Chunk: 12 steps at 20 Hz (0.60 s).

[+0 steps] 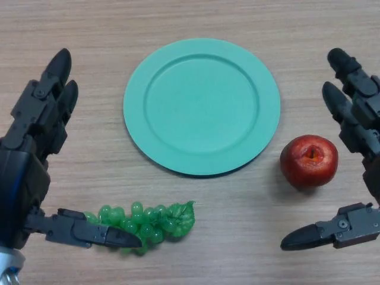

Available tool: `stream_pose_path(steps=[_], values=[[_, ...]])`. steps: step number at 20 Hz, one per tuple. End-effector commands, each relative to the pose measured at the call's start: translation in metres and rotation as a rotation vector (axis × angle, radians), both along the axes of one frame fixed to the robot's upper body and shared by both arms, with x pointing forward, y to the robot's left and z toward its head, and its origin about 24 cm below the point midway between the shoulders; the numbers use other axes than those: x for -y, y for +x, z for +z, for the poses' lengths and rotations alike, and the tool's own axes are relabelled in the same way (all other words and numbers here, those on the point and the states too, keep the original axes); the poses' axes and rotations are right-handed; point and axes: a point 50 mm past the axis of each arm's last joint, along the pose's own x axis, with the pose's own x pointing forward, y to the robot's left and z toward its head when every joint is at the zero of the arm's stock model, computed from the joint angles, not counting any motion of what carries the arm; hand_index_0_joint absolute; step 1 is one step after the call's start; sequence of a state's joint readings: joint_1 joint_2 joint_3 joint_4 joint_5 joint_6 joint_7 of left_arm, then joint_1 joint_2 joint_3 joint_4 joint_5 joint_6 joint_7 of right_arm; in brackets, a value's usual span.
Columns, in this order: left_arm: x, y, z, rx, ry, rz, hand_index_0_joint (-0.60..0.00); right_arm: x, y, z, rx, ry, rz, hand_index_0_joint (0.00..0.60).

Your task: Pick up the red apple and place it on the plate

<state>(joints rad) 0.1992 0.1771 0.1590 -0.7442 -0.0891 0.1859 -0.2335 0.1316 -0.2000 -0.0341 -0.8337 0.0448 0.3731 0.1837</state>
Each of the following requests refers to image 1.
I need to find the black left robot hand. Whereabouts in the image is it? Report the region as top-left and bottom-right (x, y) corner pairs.
(0, 47), (143, 251)

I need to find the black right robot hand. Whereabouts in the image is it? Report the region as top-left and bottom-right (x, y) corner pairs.
(280, 47), (380, 252)

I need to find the red apple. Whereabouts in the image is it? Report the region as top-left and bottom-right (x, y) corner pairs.
(280, 134), (339, 188)

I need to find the green round plate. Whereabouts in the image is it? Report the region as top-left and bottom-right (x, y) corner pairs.
(123, 37), (281, 179)

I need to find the green grape bunch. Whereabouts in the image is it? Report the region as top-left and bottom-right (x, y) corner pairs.
(84, 200), (197, 257)

